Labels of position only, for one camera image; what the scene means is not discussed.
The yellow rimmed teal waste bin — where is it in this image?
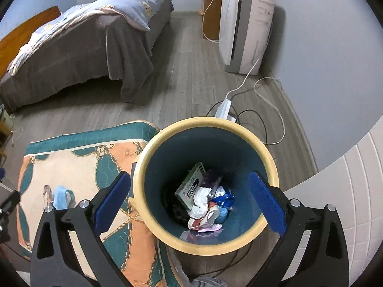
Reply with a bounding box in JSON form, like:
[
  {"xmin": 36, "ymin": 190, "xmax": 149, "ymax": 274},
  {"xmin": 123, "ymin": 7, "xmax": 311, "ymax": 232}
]
[{"xmin": 132, "ymin": 116, "xmax": 279, "ymax": 256}]

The white tissue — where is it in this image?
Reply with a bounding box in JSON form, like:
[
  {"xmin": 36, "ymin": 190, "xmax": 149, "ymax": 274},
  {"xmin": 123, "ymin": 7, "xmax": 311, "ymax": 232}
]
[{"xmin": 188, "ymin": 185, "xmax": 214, "ymax": 219}]

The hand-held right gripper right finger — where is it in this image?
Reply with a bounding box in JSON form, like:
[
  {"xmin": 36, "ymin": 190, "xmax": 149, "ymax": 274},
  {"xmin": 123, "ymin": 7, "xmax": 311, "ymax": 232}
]
[{"xmin": 249, "ymin": 171, "xmax": 350, "ymax": 287}]

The light blue printed quilt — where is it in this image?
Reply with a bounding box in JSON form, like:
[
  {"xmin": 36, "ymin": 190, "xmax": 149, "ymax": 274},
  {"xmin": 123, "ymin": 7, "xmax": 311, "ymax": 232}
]
[{"xmin": 6, "ymin": 0, "xmax": 168, "ymax": 77}]

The white power strip cable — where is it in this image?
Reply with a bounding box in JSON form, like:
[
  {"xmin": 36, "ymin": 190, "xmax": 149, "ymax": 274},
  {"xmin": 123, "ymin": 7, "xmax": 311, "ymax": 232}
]
[{"xmin": 225, "ymin": 21, "xmax": 273, "ymax": 101}]

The long white cable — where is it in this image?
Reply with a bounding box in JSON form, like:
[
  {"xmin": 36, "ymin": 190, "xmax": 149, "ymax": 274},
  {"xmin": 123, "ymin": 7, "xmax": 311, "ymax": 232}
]
[{"xmin": 202, "ymin": 0, "xmax": 221, "ymax": 44}]

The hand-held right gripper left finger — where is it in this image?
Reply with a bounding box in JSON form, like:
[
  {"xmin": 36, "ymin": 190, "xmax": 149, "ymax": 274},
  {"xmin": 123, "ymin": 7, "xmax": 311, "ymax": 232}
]
[{"xmin": 30, "ymin": 171, "xmax": 132, "ymax": 287}]

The black cable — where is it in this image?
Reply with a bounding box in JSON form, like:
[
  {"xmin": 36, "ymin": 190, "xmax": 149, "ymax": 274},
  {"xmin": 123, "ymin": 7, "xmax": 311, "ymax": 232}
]
[{"xmin": 206, "ymin": 109, "xmax": 269, "ymax": 144}]

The white air purifier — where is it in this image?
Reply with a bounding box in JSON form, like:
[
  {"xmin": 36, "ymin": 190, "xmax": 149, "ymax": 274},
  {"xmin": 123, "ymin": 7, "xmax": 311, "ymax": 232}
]
[{"xmin": 218, "ymin": 0, "xmax": 276, "ymax": 75}]

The wooden headboard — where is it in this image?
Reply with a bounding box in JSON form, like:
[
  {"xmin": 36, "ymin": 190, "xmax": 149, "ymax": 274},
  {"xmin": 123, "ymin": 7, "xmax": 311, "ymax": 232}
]
[{"xmin": 0, "ymin": 5, "xmax": 62, "ymax": 80}]

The red and white wrapper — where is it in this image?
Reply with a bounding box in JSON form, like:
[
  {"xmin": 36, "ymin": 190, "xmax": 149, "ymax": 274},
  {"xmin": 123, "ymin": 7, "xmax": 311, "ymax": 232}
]
[{"xmin": 187, "ymin": 202, "xmax": 223, "ymax": 234}]

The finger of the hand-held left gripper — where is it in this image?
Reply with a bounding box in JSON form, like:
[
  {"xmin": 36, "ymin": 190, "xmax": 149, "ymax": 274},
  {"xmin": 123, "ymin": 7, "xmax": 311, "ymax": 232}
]
[{"xmin": 0, "ymin": 190, "xmax": 21, "ymax": 216}]

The teal and orange patterned rug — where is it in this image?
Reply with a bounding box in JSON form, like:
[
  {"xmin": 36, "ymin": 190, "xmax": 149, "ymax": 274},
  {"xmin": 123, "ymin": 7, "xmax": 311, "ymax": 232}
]
[{"xmin": 16, "ymin": 120, "xmax": 192, "ymax": 287}]

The dark crumpled bag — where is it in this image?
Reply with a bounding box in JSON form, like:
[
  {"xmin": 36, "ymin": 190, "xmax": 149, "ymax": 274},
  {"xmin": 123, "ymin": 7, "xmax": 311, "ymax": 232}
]
[{"xmin": 162, "ymin": 182, "xmax": 192, "ymax": 225}]

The purple wrapper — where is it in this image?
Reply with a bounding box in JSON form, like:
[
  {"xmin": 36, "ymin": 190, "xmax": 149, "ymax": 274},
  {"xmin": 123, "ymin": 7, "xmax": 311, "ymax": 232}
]
[{"xmin": 202, "ymin": 169, "xmax": 222, "ymax": 192}]

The wooden cabinet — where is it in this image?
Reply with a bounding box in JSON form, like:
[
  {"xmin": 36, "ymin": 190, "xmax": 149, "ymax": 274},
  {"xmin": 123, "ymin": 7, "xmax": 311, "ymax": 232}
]
[{"xmin": 201, "ymin": 0, "xmax": 223, "ymax": 41}]

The pale crumpled cloth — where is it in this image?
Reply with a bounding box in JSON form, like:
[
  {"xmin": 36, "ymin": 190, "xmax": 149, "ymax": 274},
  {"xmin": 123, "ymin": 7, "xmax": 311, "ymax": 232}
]
[{"xmin": 191, "ymin": 276, "xmax": 228, "ymax": 287}]

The looped white cable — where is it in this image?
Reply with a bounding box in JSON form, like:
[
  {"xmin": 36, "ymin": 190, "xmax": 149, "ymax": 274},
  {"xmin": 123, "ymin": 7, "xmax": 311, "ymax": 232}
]
[{"xmin": 254, "ymin": 76, "xmax": 286, "ymax": 145}]

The bed with grey bedspread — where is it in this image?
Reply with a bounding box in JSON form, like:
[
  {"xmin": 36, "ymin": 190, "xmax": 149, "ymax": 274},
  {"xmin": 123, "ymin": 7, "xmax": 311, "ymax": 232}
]
[{"xmin": 0, "ymin": 0, "xmax": 175, "ymax": 112}]

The green and white cardboard box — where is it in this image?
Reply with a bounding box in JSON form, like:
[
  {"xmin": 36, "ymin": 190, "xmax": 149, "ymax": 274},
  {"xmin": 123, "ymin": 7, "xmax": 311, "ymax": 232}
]
[{"xmin": 174, "ymin": 162, "xmax": 207, "ymax": 211}]

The thin white floor cable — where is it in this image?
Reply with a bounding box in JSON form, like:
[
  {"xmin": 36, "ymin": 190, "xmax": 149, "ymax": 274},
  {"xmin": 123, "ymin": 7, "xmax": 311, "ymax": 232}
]
[{"xmin": 10, "ymin": 125, "xmax": 25, "ymax": 148}]

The light blue cloth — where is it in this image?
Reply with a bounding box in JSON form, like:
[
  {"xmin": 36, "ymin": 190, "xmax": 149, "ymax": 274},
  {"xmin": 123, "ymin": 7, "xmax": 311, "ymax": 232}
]
[{"xmin": 53, "ymin": 185, "xmax": 75, "ymax": 210}]

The white power strip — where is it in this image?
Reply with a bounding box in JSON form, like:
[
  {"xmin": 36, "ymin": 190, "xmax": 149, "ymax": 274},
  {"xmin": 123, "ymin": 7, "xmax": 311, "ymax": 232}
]
[{"xmin": 214, "ymin": 99, "xmax": 237, "ymax": 123}]

